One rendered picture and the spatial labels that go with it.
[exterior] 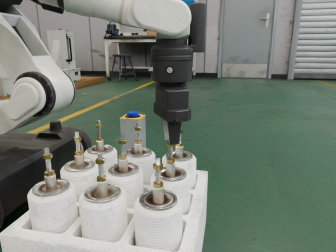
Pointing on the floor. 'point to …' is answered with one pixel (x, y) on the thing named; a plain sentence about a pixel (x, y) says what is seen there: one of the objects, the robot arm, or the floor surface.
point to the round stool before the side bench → (120, 66)
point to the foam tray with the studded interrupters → (14, 244)
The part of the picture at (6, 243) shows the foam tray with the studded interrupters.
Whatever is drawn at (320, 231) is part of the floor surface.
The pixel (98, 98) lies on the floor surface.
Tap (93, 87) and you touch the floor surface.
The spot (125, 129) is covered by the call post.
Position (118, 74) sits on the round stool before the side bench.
